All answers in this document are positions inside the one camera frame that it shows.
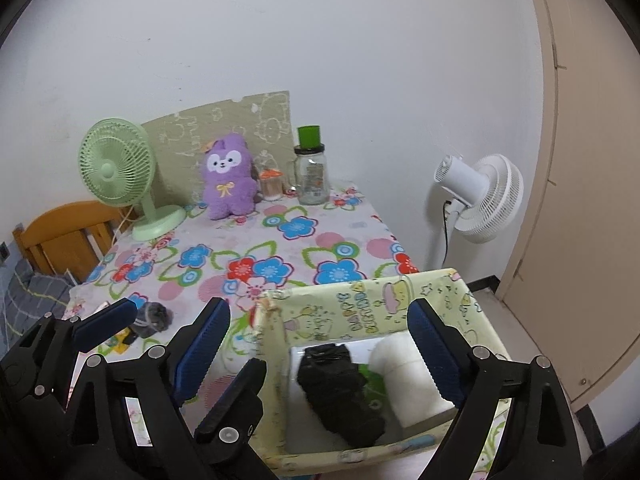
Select floral tablecloth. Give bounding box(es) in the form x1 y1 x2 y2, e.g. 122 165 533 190
64 186 511 480

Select olive cartoon wall panel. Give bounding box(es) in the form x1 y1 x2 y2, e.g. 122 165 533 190
142 91 295 206

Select beige door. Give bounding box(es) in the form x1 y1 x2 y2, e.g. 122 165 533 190
498 0 639 410

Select small orange-lid jar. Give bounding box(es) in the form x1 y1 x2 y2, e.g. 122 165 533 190
259 169 283 202

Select black cloth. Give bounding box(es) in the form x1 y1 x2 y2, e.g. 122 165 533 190
296 344 386 448

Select orange green tissue pack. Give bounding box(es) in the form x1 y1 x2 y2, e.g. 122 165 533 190
358 364 387 412

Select green cup on jar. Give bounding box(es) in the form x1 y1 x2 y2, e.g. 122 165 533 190
297 125 321 150

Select purple plush toy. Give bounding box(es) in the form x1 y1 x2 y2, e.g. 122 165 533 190
202 132 258 220

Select glass mason jar mug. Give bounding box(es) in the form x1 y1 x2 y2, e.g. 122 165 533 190
288 143 330 206

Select green desk fan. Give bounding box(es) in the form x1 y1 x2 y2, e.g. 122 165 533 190
78 118 186 242

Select white towel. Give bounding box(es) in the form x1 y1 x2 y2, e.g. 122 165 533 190
369 330 457 431

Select grey socks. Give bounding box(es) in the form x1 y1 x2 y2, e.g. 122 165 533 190
129 302 174 338

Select yellow cartoon storage box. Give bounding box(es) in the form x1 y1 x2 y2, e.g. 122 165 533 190
250 269 509 476

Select white fan power cable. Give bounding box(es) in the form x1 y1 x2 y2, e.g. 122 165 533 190
440 199 454 271

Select grey plaid bedding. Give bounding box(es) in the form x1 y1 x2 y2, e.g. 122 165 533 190
1 259 72 356

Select wooden bed headboard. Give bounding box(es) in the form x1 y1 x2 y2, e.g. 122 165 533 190
13 200 137 282

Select white standing fan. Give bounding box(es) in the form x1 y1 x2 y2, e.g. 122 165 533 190
434 154 524 244

